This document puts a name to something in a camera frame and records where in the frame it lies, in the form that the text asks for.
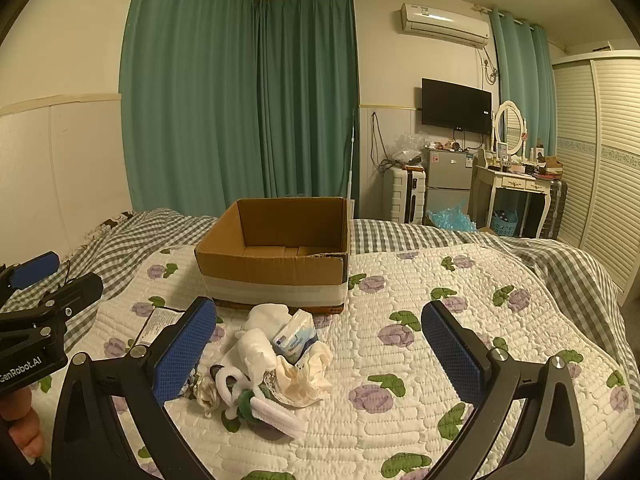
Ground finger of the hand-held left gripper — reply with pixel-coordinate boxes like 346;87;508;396
0;251;61;302
0;273;104;336

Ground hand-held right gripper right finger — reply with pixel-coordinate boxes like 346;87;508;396
421;300;586;480

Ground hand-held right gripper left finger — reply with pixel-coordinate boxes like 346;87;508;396
50;296;218;480

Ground white plush headband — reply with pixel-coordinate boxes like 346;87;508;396
215;365;256;407

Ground cream fabric flower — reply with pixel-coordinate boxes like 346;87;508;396
194;377;224;417

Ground white plush towel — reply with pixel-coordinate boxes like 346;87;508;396
222;327;281;386

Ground white fluffy sock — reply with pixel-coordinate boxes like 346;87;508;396
247;302;294;334

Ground white blue tissue pack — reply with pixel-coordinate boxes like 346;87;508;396
270;308;319;359

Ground cardboard box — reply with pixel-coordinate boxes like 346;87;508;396
194;196;350;315

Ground cream lace cloth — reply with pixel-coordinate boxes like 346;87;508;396
272;340;335;408

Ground person's left hand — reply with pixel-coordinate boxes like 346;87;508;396
0;388;46;462

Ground white tube with label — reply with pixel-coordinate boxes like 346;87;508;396
131;307;189;349

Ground floral quilted blanket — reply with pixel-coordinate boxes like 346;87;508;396
65;242;632;480

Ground brown patterned pillow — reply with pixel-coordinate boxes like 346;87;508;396
80;209;137;247

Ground grey checked bedsheet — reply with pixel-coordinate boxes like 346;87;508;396
0;208;627;352

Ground blue plastic bags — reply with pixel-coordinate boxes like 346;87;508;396
427;200;479;234

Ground blue plastic basket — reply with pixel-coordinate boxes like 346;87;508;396
490;208;520;237

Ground white ribbed suitcase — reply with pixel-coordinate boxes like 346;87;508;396
382;166;429;225

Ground grey small fridge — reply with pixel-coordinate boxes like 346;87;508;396
422;146;481;226

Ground grey suitcase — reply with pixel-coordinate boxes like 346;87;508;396
539;177;569;240

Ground white dressing table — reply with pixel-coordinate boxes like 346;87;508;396
470;152;554;239

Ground clear plastic bags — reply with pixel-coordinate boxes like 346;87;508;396
391;131;431;169

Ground wide green curtain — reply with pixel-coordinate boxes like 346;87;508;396
120;0;262;217

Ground white pole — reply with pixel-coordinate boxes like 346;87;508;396
347;106;359;202

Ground white oval mirror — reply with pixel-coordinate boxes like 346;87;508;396
492;100;529;159

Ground white louvred wardrobe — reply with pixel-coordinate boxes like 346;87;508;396
550;50;640;307

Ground narrow green curtain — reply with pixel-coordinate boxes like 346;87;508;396
255;0;361;207

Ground light teal window curtain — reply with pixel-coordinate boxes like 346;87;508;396
487;7;557;162

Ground white air conditioner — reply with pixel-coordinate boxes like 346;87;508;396
400;2;492;50

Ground black hanging cable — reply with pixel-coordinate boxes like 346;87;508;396
368;111;397;174

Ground black wall television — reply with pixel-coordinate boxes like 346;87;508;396
421;78;493;136

